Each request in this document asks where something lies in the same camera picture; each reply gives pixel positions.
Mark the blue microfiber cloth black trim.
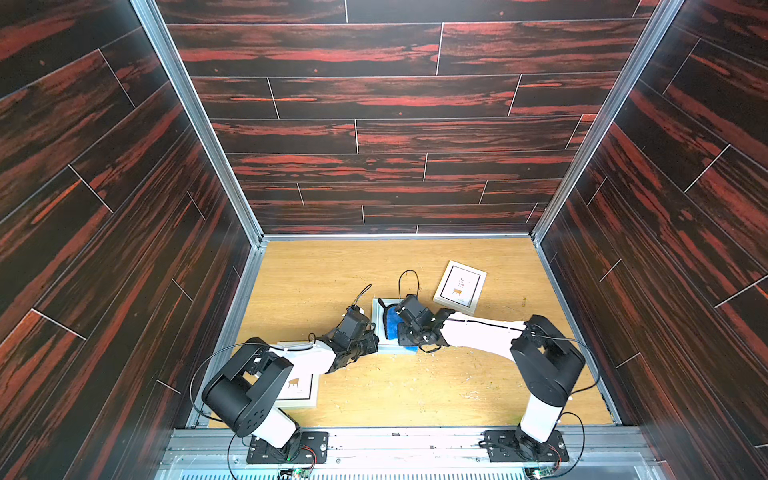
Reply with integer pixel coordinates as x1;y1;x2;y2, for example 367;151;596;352
377;298;402;341

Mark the grey-green picture frame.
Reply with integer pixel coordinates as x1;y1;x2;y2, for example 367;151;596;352
371;298;418;355

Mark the white picture frame deer print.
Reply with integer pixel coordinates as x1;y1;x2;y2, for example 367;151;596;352
433;261;487;315

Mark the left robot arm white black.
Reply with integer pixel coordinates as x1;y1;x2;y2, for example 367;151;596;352
201;305;379;457

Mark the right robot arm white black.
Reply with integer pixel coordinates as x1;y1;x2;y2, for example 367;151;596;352
394;294;585;446

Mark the white picture frame near left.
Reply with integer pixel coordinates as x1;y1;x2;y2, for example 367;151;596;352
276;342;319;409

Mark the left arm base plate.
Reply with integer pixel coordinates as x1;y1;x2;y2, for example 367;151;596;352
246;429;329;466

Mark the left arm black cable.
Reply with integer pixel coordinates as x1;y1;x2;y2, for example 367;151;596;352
188;283;374;480

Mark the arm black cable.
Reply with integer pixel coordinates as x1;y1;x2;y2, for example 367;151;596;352
398;269;601;480
188;283;374;480

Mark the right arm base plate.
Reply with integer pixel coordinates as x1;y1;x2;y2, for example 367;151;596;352
478;429;569;463

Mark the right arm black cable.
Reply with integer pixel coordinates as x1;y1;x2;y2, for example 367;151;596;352
398;269;601;480

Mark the aluminium front rail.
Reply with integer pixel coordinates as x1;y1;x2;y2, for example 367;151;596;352
155;425;670;479

